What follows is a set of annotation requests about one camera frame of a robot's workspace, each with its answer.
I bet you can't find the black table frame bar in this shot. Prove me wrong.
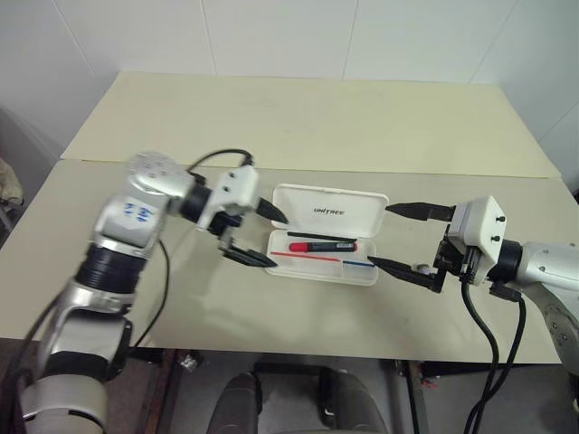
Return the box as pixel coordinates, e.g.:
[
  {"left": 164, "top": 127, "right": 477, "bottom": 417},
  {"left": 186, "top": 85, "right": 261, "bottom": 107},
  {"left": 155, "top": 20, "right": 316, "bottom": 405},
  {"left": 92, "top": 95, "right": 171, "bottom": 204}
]
[{"left": 128, "top": 346, "right": 565, "bottom": 379}]

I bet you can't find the red marker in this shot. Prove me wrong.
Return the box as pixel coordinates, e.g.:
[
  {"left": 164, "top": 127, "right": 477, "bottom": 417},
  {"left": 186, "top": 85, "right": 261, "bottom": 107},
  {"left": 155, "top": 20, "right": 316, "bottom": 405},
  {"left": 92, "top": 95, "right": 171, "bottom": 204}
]
[{"left": 288, "top": 241, "right": 359, "bottom": 254}]

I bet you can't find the dark rounded shape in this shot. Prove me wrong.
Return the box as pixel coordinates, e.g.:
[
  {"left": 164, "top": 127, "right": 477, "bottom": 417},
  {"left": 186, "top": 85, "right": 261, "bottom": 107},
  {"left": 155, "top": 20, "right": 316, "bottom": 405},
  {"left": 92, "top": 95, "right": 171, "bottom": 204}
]
[{"left": 215, "top": 372, "right": 264, "bottom": 434}]

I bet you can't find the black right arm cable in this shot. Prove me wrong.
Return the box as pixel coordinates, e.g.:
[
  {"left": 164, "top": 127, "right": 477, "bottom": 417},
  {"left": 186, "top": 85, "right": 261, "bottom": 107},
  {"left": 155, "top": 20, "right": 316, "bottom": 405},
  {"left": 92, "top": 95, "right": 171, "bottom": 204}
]
[
  {"left": 482, "top": 283, "right": 528, "bottom": 403},
  {"left": 460, "top": 273, "right": 499, "bottom": 434}
]

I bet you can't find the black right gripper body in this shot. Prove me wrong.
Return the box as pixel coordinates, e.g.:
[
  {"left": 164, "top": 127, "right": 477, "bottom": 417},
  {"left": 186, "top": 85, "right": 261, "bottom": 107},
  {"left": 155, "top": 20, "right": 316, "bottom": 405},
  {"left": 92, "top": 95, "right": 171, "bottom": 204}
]
[{"left": 432, "top": 224, "right": 481, "bottom": 286}]

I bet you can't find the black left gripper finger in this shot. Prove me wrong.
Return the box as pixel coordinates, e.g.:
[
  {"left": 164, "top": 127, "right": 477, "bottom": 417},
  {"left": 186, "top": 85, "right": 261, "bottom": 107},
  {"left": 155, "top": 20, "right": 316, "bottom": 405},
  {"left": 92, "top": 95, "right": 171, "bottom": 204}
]
[
  {"left": 256, "top": 196, "right": 290, "bottom": 224},
  {"left": 221, "top": 245, "right": 279, "bottom": 269}
]

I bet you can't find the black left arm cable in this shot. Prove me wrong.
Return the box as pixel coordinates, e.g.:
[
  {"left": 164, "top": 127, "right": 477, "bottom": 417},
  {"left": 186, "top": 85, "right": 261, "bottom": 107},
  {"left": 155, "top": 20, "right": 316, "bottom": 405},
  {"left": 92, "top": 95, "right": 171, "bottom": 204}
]
[{"left": 128, "top": 148, "right": 258, "bottom": 352}]

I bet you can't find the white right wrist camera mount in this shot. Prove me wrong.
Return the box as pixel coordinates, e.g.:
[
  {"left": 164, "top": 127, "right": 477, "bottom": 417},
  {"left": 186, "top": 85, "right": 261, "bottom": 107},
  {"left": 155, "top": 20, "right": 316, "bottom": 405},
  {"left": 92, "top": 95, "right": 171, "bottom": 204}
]
[{"left": 447, "top": 195, "right": 508, "bottom": 286}]

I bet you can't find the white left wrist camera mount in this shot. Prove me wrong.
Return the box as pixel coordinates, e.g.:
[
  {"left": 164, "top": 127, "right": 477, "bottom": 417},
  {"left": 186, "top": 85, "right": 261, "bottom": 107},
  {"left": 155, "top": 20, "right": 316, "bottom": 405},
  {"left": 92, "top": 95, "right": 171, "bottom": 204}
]
[{"left": 196, "top": 165, "right": 261, "bottom": 232}]

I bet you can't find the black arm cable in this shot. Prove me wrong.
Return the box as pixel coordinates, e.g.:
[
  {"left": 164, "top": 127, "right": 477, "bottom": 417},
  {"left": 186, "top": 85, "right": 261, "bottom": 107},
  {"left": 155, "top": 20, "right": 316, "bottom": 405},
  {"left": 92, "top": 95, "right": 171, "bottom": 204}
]
[
  {"left": 128, "top": 148, "right": 258, "bottom": 352},
  {"left": 482, "top": 283, "right": 528, "bottom": 403},
  {"left": 460, "top": 273, "right": 499, "bottom": 434}
]

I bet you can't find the white Unitree pencil case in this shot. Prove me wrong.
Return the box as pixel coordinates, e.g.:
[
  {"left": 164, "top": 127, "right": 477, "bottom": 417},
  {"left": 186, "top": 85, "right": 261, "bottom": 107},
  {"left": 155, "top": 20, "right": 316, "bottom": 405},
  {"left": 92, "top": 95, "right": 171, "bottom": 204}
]
[{"left": 264, "top": 182, "right": 391, "bottom": 288}]

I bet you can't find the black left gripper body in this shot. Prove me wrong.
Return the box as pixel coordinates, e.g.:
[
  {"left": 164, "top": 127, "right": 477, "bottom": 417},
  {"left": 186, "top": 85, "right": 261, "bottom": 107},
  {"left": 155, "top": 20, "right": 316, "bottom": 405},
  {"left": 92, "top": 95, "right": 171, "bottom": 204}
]
[{"left": 208, "top": 208, "right": 248, "bottom": 254}]

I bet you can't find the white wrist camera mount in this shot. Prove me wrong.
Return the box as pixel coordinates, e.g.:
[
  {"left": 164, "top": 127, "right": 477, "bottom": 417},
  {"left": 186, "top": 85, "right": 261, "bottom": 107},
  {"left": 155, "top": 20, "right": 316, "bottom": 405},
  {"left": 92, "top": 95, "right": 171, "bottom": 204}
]
[
  {"left": 447, "top": 195, "right": 508, "bottom": 286},
  {"left": 196, "top": 165, "right": 261, "bottom": 232}
]

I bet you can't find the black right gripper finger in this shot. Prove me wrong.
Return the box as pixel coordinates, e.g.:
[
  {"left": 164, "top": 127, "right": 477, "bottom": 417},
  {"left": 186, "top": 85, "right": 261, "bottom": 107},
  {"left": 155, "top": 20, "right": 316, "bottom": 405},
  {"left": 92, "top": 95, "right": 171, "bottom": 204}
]
[
  {"left": 366, "top": 255, "right": 442, "bottom": 294},
  {"left": 385, "top": 202, "right": 454, "bottom": 223}
]

